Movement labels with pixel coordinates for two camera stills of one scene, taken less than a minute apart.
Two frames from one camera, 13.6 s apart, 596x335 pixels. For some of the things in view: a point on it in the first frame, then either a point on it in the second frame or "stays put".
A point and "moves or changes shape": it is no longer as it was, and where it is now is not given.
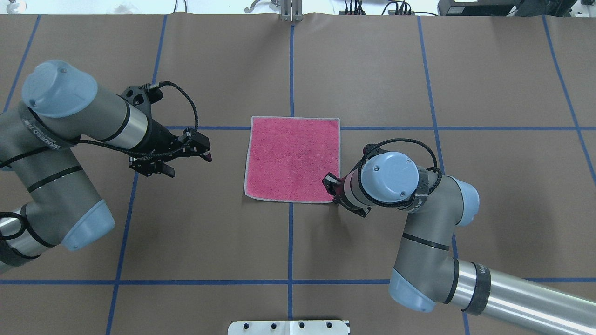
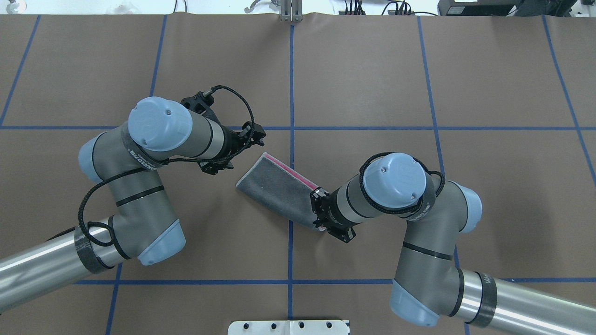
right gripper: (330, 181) → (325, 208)
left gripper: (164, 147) → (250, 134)
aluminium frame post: (291, 10) stays put
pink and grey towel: (287, 158) moves or changes shape
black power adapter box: (482, 8) stays put
